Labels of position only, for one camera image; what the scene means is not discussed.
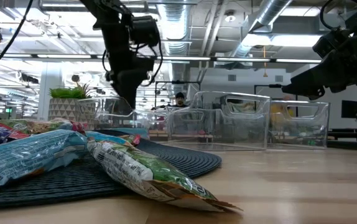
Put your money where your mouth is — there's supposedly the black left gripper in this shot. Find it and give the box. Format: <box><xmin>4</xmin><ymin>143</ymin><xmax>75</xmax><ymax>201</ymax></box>
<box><xmin>105</xmin><ymin>54</ymin><xmax>156</xmax><ymax>110</ymax></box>

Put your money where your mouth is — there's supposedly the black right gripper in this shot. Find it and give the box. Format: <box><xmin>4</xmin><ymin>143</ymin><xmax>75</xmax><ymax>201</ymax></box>
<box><xmin>281</xmin><ymin>34</ymin><xmax>357</xmax><ymax>100</ymax></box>

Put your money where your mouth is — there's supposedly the light blue granola bar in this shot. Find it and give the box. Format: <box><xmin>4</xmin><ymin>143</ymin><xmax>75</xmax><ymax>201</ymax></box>
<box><xmin>0</xmin><ymin>129</ymin><xmax>88</xmax><ymax>197</ymax></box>
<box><xmin>85</xmin><ymin>130</ymin><xmax>142</xmax><ymax>147</ymax></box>

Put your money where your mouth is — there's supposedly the red multicolour granola bar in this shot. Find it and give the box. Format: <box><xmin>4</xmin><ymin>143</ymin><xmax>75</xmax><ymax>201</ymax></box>
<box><xmin>70</xmin><ymin>120</ymin><xmax>88</xmax><ymax>135</ymax></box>

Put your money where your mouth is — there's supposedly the green multicolour granola bar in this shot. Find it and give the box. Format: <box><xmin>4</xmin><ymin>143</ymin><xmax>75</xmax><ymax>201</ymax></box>
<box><xmin>0</xmin><ymin>118</ymin><xmax>73</xmax><ymax>135</ymax></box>

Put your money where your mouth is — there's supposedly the clear plastic bin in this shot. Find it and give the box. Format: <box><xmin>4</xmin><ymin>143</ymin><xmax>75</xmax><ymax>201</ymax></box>
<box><xmin>165</xmin><ymin>90</ymin><xmax>272</xmax><ymax>152</ymax></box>
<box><xmin>78</xmin><ymin>96</ymin><xmax>170</xmax><ymax>142</ymax></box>
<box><xmin>267</xmin><ymin>100</ymin><xmax>331</xmax><ymax>149</ymax></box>

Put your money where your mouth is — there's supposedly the black monitor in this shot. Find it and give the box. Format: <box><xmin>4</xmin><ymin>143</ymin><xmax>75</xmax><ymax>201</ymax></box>
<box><xmin>341</xmin><ymin>100</ymin><xmax>357</xmax><ymax>119</ymax></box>

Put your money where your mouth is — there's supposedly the person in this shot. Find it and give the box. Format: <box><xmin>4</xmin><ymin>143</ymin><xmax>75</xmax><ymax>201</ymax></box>
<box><xmin>169</xmin><ymin>91</ymin><xmax>189</xmax><ymax>109</ymax></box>

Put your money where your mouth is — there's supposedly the black desk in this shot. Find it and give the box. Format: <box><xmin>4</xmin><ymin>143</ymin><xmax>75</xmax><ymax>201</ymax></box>
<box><xmin>327</xmin><ymin>126</ymin><xmax>357</xmax><ymax>143</ymax></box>

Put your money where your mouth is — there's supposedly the succulent in patterned pot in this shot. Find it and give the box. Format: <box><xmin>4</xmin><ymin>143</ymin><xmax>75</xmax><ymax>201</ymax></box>
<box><xmin>48</xmin><ymin>82</ymin><xmax>100</xmax><ymax>131</ymax></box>

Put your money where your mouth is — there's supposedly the dark blue round mat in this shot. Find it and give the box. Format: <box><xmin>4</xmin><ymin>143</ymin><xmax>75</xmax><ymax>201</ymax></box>
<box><xmin>0</xmin><ymin>129</ymin><xmax>223</xmax><ymax>211</ymax></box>

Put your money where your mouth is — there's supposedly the black stand frame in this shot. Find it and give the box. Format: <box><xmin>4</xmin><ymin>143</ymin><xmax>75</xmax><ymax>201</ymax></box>
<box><xmin>254</xmin><ymin>83</ymin><xmax>298</xmax><ymax>103</ymax></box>
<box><xmin>154</xmin><ymin>80</ymin><xmax>202</xmax><ymax>108</ymax></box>

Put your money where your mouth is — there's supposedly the yellow hanging cord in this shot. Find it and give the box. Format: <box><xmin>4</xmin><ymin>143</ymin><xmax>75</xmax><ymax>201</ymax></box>
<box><xmin>262</xmin><ymin>45</ymin><xmax>269</xmax><ymax>78</ymax></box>

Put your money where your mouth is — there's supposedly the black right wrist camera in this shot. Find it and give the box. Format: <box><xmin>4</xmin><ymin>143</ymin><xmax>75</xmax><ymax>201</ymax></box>
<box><xmin>312</xmin><ymin>27</ymin><xmax>353</xmax><ymax>60</ymax></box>

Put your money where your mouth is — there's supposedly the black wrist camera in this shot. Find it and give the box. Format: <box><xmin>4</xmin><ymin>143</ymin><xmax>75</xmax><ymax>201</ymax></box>
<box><xmin>312</xmin><ymin>27</ymin><xmax>353</xmax><ymax>60</ymax></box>
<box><xmin>130</xmin><ymin>15</ymin><xmax>161</xmax><ymax>47</ymax></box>

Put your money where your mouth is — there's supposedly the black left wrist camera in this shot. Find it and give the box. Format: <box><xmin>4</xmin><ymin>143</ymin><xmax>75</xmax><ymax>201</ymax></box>
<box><xmin>130</xmin><ymin>15</ymin><xmax>161</xmax><ymax>47</ymax></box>

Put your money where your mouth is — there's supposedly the silver air duct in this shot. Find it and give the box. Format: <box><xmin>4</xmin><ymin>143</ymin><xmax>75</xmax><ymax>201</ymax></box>
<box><xmin>228</xmin><ymin>0</ymin><xmax>293</xmax><ymax>60</ymax></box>
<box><xmin>158</xmin><ymin>0</ymin><xmax>193</xmax><ymax>91</ymax></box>

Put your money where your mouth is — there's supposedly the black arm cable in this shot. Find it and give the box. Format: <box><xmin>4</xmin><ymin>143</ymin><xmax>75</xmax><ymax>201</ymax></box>
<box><xmin>0</xmin><ymin>0</ymin><xmax>35</xmax><ymax>77</ymax></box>

